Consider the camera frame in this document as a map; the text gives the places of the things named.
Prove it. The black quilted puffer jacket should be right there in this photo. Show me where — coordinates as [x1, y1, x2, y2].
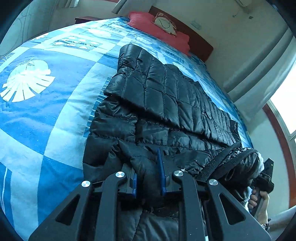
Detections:
[82, 43, 265, 241]

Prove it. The person's right hand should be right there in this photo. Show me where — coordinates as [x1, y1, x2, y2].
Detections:
[247, 189, 269, 230]

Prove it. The wood framed side window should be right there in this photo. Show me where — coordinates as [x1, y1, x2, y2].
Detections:
[263, 67, 295, 207]

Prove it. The grey window curtain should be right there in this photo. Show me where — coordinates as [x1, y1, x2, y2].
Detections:
[223, 28, 295, 122]

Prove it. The blue patterned bed blanket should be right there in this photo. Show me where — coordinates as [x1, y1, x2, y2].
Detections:
[1, 18, 252, 240]

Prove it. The dark wooden headboard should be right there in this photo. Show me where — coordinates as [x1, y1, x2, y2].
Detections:
[149, 6, 214, 62]

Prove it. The cream embroidered pillow cover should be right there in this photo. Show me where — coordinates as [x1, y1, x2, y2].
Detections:
[153, 12, 177, 36]

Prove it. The red pillow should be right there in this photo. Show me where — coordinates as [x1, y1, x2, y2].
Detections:
[128, 11, 190, 56]

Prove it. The dark wooden nightstand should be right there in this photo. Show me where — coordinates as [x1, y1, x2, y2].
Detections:
[75, 16, 102, 24]

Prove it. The grey curtain beside headboard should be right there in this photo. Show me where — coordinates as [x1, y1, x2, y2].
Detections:
[111, 0, 160, 18]

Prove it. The white sliding door wardrobe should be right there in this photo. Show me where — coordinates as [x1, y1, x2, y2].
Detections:
[1, 1, 68, 58]

